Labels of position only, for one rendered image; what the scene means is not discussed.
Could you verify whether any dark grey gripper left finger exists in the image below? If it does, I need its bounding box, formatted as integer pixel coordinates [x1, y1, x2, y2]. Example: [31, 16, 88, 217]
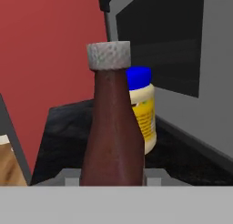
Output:
[36, 168, 82, 187]

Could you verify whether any dark red ketchup bottle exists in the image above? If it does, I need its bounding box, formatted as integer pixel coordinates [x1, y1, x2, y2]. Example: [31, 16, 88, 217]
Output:
[79, 40, 146, 187]

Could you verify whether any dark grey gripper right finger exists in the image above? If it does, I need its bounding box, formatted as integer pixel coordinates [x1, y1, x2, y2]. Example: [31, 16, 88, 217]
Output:
[142, 168, 190, 187]

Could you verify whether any grey microwave oven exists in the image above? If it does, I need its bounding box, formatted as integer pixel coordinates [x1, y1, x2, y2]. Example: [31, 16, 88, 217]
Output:
[98, 0, 233, 175]

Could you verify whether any blue-lidded mayonnaise jar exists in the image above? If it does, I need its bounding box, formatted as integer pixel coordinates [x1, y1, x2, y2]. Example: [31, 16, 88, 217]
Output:
[125, 66, 157, 156]

